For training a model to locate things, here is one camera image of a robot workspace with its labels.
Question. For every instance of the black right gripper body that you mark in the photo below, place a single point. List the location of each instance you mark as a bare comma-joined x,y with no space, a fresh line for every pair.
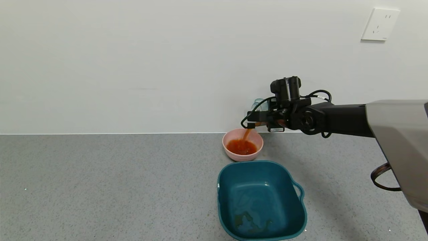
276,129

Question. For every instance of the orange red liquid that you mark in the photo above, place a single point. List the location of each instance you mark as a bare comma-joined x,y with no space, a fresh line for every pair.
240,147

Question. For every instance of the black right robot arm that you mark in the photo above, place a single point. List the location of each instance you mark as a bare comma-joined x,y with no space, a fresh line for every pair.
347,118

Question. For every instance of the pink ribbed bowl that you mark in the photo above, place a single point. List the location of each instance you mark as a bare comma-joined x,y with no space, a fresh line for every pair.
254,154

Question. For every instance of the teal square plastic basin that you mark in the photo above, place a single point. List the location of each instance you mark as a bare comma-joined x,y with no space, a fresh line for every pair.
259,201

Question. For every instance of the white wall socket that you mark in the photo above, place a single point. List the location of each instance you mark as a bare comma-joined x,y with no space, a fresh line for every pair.
379,25

